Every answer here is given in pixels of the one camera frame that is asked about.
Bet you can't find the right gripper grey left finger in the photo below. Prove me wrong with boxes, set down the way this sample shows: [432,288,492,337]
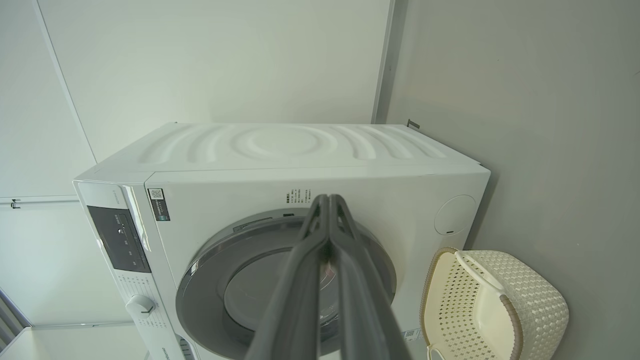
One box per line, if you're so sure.
[245,194,331,360]

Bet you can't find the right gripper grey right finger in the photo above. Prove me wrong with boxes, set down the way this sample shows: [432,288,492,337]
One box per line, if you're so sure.
[329,193,414,360]

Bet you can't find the black round washer door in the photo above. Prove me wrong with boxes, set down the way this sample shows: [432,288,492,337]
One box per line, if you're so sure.
[176,209,398,359]

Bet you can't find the white washer control knob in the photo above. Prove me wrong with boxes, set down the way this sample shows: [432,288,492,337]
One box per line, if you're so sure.
[125,294,156,321]

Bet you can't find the white front-load washing machine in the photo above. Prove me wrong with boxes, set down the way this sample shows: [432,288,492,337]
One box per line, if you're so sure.
[72,121,492,360]

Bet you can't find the cream perforated laundry basket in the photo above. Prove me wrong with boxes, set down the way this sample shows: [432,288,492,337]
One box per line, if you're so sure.
[420,247,570,360]

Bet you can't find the black washer control panel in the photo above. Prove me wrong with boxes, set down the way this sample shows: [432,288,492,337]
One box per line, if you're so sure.
[86,205,152,274]

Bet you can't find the round white filter cover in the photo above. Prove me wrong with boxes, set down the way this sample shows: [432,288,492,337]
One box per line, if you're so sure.
[434,194,477,236]

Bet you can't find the dark QR code sticker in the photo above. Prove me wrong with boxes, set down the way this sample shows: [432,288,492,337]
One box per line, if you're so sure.
[148,188,171,222]

